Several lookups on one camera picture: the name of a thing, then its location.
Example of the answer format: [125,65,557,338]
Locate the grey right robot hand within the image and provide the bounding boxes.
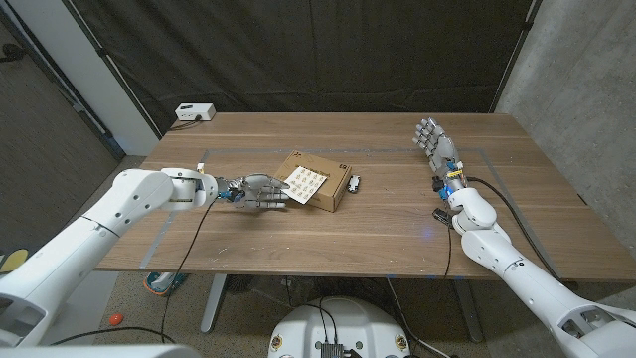
[412,117,469,200]

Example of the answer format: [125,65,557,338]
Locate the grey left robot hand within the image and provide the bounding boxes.
[217,172,292,210]

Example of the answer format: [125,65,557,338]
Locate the white postage stamp sheet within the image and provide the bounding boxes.
[282,165,328,206]

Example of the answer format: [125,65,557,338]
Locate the brown cardboard packing box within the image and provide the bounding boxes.
[273,149,353,214]

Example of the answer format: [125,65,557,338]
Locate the white power socket box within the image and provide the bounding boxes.
[175,102,217,122]

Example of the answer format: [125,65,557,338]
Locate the black round floor fan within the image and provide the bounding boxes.
[224,273,259,295]

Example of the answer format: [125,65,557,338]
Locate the grey table leg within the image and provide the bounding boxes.
[200,273,229,334]
[452,278,484,344]

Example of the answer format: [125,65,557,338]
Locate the teal and orange floor device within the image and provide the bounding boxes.
[143,270,189,297]

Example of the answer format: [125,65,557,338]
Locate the black backdrop stand pole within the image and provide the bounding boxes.
[62,0,164,140]
[490,0,543,113]

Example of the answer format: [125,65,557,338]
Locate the black backdrop curtain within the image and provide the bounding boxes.
[64,0,543,135]

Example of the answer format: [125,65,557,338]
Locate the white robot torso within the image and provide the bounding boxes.
[267,296,411,358]

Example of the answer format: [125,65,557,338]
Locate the black torso port module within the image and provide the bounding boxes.
[320,341,348,358]

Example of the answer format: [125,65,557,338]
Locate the white floor platform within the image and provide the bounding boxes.
[39,270,120,347]

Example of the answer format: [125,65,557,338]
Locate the black pad with yellow ovals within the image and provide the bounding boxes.
[0,248,30,273]

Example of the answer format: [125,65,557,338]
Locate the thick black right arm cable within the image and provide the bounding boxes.
[465,175,562,279]

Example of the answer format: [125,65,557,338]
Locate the black socket box cable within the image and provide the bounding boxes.
[167,115,204,132]

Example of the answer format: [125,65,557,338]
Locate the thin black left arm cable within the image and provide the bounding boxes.
[49,197,219,345]

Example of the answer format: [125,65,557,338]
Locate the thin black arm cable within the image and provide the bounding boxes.
[49,197,219,345]
[431,207,453,280]

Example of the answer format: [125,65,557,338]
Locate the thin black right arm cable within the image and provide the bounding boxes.
[431,207,453,280]

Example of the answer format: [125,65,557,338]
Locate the white floor cable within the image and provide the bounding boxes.
[386,277,451,358]

